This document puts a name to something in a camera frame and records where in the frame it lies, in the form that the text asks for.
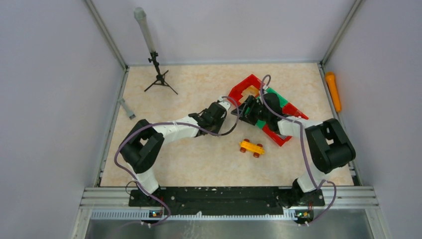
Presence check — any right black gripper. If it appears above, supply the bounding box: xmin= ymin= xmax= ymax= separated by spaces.
xmin=231 ymin=96 xmax=270 ymax=126

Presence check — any black leather card holder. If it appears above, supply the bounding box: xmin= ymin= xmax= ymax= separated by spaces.
xmin=230 ymin=106 xmax=251 ymax=124

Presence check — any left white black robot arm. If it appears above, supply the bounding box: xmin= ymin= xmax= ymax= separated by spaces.
xmin=116 ymin=101 xmax=230 ymax=206

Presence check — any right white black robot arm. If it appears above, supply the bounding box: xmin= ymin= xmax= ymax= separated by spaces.
xmin=239 ymin=93 xmax=356 ymax=208

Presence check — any green plastic bin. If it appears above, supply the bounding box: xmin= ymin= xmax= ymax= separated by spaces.
xmin=257 ymin=92 xmax=287 ymax=132

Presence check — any red bin with wooden blocks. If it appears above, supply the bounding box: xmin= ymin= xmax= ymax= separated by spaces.
xmin=228 ymin=74 xmax=261 ymax=106

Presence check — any yellow toy brick car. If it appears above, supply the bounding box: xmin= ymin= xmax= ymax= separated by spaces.
xmin=239 ymin=139 xmax=265 ymax=158

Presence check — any red bin with plastic bags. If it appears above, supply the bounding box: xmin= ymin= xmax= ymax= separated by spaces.
xmin=262 ymin=102 xmax=309 ymax=147

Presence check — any small grey tool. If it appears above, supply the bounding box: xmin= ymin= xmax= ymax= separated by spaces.
xmin=117 ymin=98 xmax=136 ymax=120

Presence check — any orange flashlight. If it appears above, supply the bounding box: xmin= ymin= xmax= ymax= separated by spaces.
xmin=325 ymin=72 xmax=342 ymax=113

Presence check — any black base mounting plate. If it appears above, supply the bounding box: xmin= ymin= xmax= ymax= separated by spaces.
xmin=128 ymin=186 xmax=325 ymax=216

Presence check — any black tripod with grey tube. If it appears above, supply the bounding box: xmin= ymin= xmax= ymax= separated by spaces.
xmin=133 ymin=7 xmax=178 ymax=95

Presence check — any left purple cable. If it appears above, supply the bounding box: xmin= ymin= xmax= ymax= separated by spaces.
xmin=113 ymin=96 xmax=241 ymax=228

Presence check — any purple cable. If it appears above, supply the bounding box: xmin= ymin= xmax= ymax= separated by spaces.
xmin=113 ymin=96 xmax=241 ymax=228
xmin=259 ymin=74 xmax=337 ymax=227

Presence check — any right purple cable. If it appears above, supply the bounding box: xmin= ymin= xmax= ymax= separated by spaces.
xmin=259 ymin=74 xmax=337 ymax=227

